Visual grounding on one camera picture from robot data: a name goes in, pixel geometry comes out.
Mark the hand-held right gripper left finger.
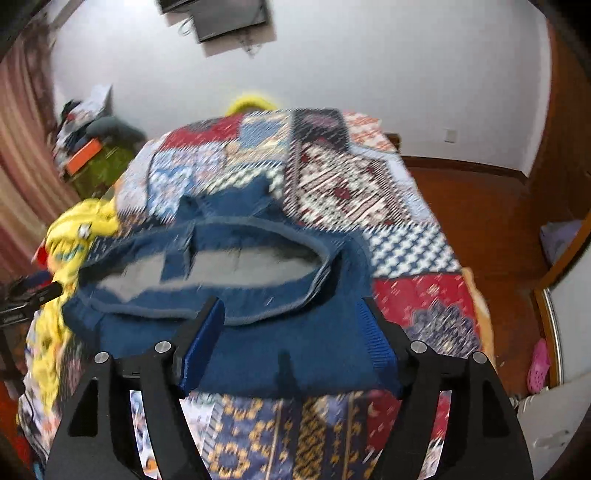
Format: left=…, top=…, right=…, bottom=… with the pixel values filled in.
left=44, top=295, right=227, bottom=480

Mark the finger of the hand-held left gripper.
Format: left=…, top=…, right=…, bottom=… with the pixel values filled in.
left=18, top=276, right=64, bottom=306

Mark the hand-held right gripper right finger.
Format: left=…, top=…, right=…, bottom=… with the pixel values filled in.
left=355, top=296, right=536, bottom=480

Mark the blue denim jacket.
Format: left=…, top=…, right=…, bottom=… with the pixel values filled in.
left=60, top=182, right=403, bottom=400

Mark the yellow cartoon blanket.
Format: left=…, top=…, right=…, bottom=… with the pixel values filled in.
left=28, top=198, right=122, bottom=416

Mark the striped brown curtain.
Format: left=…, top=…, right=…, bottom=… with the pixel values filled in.
left=0, top=32, right=82, bottom=283

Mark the green patterned cloth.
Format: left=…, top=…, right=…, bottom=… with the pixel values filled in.
left=69, top=145, right=140, bottom=200

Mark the orange box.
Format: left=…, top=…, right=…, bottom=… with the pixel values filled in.
left=65, top=138, right=103, bottom=176

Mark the patchwork printed blanket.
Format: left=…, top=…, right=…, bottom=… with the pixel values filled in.
left=16, top=108, right=496, bottom=480

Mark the pink clog shoe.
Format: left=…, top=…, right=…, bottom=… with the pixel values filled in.
left=526, top=339, right=551, bottom=394

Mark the grey cushion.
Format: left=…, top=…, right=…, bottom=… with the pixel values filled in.
left=85, top=116, right=147, bottom=149

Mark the pile of clutter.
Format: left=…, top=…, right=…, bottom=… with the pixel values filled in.
left=53, top=83, right=114, bottom=162

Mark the white appliance with stickers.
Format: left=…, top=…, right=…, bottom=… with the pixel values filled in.
left=508, top=383, right=583, bottom=480

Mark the white wardrobe door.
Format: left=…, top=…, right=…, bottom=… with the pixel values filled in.
left=542, top=272, right=591, bottom=389

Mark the pale purple bag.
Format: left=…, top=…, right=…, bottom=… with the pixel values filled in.
left=540, top=220, right=583, bottom=265

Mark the yellow plastic object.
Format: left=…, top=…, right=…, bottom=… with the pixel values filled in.
left=226, top=91, right=279, bottom=116

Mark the wooden door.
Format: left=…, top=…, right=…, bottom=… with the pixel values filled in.
left=526, top=21, right=587, bottom=224

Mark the black wall television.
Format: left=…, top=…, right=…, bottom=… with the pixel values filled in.
left=156, top=0, right=199, bottom=14

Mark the small black wall monitor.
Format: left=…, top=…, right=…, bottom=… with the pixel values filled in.
left=191, top=0, right=271, bottom=45

